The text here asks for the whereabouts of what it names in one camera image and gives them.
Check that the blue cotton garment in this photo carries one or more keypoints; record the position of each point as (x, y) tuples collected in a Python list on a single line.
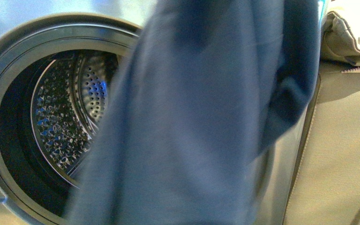
[(208, 88)]

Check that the grey front-load washing machine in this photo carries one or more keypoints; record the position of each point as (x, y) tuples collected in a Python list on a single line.
[(59, 60)]

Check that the cream sofa cushion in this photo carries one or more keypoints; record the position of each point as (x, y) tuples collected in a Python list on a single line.
[(341, 32)]

